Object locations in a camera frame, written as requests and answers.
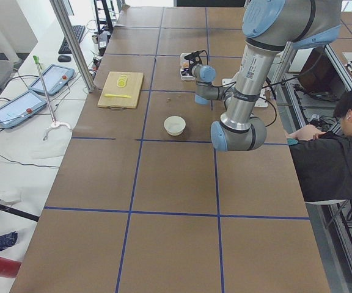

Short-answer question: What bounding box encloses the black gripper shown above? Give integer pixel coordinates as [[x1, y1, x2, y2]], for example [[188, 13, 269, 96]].
[[184, 60, 194, 76]]

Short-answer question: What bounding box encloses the clear plastic egg box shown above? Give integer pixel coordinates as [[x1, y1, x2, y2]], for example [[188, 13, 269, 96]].
[[180, 53, 195, 81]]

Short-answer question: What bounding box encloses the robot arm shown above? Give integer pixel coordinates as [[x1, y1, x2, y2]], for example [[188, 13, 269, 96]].
[[184, 0, 342, 151]]

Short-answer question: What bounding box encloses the bamboo cutting board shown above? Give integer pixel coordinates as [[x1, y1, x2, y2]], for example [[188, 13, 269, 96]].
[[97, 71, 144, 109]]

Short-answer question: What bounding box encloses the white bowl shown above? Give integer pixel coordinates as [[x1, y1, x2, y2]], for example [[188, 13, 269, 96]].
[[163, 116, 186, 136]]

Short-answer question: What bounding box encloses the yellow plastic knife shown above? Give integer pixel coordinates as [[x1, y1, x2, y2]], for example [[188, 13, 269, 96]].
[[104, 93, 132, 98]]

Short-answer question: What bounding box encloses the black keyboard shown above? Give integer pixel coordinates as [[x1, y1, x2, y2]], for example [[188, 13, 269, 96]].
[[57, 24, 86, 54]]

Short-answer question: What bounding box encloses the black computer mouse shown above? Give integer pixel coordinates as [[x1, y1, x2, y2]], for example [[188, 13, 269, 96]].
[[57, 54, 72, 63]]

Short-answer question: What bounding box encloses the teach pendant far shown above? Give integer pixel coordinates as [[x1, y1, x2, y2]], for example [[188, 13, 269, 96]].
[[28, 64, 75, 96]]

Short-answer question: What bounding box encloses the teach pendant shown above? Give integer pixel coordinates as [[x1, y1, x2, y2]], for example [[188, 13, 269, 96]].
[[0, 90, 46, 129], [28, 64, 75, 96]]

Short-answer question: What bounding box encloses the reacher grabber stick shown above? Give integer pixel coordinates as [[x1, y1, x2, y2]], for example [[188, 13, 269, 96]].
[[33, 56, 73, 141]]

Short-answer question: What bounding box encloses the seated person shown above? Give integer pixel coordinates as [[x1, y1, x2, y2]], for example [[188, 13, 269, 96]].
[[286, 90, 352, 203]]

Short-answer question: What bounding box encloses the teach pendant near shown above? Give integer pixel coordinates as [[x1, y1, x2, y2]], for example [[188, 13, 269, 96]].
[[0, 90, 46, 129]]

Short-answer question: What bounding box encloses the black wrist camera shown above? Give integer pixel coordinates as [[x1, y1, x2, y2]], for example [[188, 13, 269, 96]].
[[184, 50, 202, 64]]

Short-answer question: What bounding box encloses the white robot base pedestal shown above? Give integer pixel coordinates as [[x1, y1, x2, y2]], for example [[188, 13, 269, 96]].
[[221, 78, 269, 108]]

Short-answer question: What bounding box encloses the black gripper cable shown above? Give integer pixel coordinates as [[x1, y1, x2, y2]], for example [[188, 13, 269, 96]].
[[252, 76, 299, 128]]

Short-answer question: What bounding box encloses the aluminium frame post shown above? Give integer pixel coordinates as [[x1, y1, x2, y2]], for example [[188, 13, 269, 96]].
[[50, 0, 95, 93]]

